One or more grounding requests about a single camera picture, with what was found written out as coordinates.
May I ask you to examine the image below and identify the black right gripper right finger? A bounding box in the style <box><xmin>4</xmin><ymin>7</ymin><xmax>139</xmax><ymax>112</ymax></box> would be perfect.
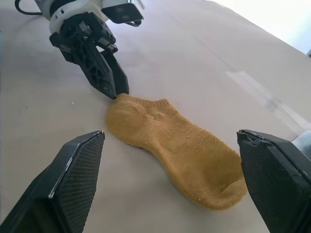
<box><xmin>236</xmin><ymin>129</ymin><xmax>311</xmax><ymax>233</ymax></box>

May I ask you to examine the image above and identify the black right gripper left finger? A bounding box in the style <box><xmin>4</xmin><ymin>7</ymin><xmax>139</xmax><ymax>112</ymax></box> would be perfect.
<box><xmin>0</xmin><ymin>130</ymin><xmax>105</xmax><ymax>233</ymax></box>

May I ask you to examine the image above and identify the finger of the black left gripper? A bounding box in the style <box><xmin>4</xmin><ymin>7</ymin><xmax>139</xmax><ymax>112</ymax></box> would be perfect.
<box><xmin>79</xmin><ymin>41</ymin><xmax>117</xmax><ymax>100</ymax></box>
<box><xmin>97</xmin><ymin>46</ymin><xmax>130</xmax><ymax>96</ymax></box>

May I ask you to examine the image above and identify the mustard yellow sock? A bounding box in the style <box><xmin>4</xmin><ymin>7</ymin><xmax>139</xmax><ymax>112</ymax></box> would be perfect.
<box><xmin>104</xmin><ymin>93</ymin><xmax>248</xmax><ymax>211</ymax></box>

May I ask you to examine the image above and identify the light blue sock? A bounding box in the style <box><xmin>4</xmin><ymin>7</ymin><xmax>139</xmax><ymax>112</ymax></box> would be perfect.
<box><xmin>291</xmin><ymin>130</ymin><xmax>311</xmax><ymax>153</ymax></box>

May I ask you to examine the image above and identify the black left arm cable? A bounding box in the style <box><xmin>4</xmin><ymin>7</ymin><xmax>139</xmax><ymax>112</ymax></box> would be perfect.
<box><xmin>14</xmin><ymin>0</ymin><xmax>51</xmax><ymax>17</ymax></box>

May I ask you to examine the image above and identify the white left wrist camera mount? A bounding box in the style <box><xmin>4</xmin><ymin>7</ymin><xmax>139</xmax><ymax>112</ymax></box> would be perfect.
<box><xmin>48</xmin><ymin>0</ymin><xmax>144</xmax><ymax>34</ymax></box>

